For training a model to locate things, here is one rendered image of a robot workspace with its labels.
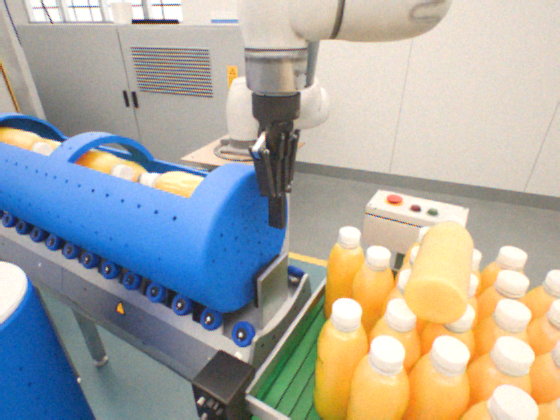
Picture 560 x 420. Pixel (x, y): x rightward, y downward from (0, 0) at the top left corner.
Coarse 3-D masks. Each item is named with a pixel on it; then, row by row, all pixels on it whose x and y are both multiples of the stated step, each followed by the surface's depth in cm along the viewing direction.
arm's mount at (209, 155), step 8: (224, 136) 155; (208, 144) 145; (216, 144) 145; (304, 144) 147; (200, 152) 136; (208, 152) 136; (216, 152) 135; (184, 160) 129; (192, 160) 128; (200, 160) 128; (208, 160) 128; (216, 160) 128; (224, 160) 128; (232, 160) 127; (240, 160) 127; (248, 160) 127
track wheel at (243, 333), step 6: (240, 324) 62; (246, 324) 61; (234, 330) 62; (240, 330) 62; (246, 330) 61; (252, 330) 61; (234, 336) 62; (240, 336) 61; (246, 336) 61; (252, 336) 61; (234, 342) 61; (240, 342) 61; (246, 342) 60
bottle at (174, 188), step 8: (160, 176) 67; (168, 176) 65; (176, 176) 65; (184, 176) 64; (192, 176) 64; (152, 184) 68; (160, 184) 65; (168, 184) 64; (176, 184) 63; (184, 184) 63; (192, 184) 62; (176, 192) 63; (184, 192) 62; (192, 192) 61
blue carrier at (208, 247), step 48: (0, 144) 82; (96, 144) 75; (0, 192) 81; (48, 192) 71; (96, 192) 64; (144, 192) 60; (240, 192) 57; (96, 240) 67; (144, 240) 58; (192, 240) 53; (240, 240) 61; (192, 288) 57; (240, 288) 65
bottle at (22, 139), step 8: (0, 128) 94; (8, 128) 93; (0, 136) 91; (8, 136) 90; (16, 136) 89; (24, 136) 88; (32, 136) 89; (16, 144) 88; (24, 144) 88; (32, 144) 88
